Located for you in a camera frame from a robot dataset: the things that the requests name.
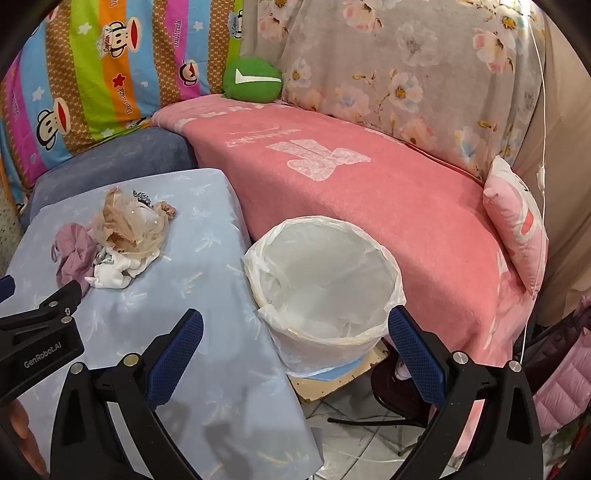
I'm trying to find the mauve cloth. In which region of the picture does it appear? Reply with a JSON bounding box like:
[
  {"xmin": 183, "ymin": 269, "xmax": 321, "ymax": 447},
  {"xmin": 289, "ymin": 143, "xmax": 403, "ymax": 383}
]
[{"xmin": 51, "ymin": 223, "xmax": 99, "ymax": 288}]

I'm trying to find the striped monkey print quilt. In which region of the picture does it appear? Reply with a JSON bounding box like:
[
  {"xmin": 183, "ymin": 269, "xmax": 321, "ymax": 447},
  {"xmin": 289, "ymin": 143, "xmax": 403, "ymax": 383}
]
[{"xmin": 0, "ymin": 0, "xmax": 245, "ymax": 217}]

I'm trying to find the bin with white plastic liner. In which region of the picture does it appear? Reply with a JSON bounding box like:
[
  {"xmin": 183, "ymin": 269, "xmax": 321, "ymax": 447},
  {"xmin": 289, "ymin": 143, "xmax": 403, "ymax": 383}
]
[{"xmin": 242, "ymin": 215, "xmax": 407, "ymax": 379}]

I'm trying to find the pink puffer jacket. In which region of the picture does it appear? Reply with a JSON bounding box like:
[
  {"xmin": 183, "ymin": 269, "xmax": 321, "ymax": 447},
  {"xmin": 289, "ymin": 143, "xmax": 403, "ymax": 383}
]
[{"xmin": 531, "ymin": 337, "xmax": 591, "ymax": 439}]

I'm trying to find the dark maroon object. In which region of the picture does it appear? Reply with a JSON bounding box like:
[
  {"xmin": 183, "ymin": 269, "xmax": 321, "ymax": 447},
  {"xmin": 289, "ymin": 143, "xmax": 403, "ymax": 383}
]
[{"xmin": 372, "ymin": 355, "xmax": 430, "ymax": 416}]

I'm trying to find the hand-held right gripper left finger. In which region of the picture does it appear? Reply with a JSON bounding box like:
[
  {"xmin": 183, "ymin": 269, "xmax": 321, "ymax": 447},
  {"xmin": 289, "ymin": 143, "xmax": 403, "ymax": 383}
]
[{"xmin": 48, "ymin": 308, "xmax": 205, "ymax": 480}]

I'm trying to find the white sock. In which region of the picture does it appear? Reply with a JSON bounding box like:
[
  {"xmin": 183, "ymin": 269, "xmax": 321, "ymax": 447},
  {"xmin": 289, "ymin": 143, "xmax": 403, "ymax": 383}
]
[{"xmin": 84, "ymin": 247, "xmax": 160, "ymax": 290}]

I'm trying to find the cardboard board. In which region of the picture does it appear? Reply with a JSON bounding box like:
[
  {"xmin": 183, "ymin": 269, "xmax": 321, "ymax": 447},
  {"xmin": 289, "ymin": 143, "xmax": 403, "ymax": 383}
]
[{"xmin": 288, "ymin": 344, "xmax": 389, "ymax": 404}]

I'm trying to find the grey floral blanket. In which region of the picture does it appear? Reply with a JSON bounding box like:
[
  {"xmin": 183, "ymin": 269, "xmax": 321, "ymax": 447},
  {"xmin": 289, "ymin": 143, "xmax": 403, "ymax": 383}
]
[{"xmin": 240, "ymin": 0, "xmax": 548, "ymax": 183}]

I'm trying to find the grey-blue sofa cushion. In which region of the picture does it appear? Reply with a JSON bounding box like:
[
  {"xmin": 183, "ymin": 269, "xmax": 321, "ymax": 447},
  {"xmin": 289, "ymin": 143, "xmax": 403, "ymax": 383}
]
[{"xmin": 21, "ymin": 126, "xmax": 199, "ymax": 227}]

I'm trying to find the thin white cable with switch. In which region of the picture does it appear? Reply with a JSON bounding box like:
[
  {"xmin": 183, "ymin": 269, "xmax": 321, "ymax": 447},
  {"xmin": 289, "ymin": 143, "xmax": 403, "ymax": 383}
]
[{"xmin": 519, "ymin": 0, "xmax": 549, "ymax": 365}]

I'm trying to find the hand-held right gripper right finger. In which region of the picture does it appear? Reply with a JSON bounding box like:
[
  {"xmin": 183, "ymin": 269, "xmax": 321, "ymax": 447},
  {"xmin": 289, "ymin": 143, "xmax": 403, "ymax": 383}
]
[{"xmin": 388, "ymin": 305, "xmax": 546, "ymax": 480}]

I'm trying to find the person's left hand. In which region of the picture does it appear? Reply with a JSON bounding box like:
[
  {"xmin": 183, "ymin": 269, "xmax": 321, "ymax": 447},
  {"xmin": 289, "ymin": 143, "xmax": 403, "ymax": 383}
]
[{"xmin": 9, "ymin": 398, "xmax": 49, "ymax": 478}]

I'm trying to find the pink bow print blanket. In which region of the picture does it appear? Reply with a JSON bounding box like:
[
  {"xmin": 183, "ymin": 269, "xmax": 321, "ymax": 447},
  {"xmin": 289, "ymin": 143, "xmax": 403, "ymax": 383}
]
[{"xmin": 152, "ymin": 95, "xmax": 541, "ymax": 462}]

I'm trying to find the small pink pillow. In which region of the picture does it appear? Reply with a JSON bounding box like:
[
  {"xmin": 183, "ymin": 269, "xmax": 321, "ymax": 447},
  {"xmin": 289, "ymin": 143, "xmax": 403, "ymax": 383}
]
[{"xmin": 482, "ymin": 154, "xmax": 550, "ymax": 298}]

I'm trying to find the beige cloth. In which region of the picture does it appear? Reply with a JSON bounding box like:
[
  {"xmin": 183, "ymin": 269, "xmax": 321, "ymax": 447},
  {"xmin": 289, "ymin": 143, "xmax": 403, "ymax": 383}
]
[{"xmin": 512, "ymin": 14, "xmax": 591, "ymax": 324}]

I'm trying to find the green round cushion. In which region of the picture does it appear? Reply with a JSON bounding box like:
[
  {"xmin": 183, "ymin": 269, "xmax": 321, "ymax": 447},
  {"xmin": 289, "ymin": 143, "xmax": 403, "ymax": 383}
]
[{"xmin": 223, "ymin": 56, "xmax": 283, "ymax": 102}]

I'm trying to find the light blue palm print cloth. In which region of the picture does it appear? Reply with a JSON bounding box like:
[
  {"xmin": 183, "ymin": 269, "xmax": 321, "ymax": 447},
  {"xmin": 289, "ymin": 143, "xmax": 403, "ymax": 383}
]
[{"xmin": 7, "ymin": 168, "xmax": 324, "ymax": 480}]

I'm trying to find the blue flat plate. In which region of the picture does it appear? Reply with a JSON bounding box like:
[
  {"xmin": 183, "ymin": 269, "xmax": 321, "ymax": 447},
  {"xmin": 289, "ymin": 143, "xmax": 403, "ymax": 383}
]
[{"xmin": 305, "ymin": 357, "xmax": 365, "ymax": 381}]

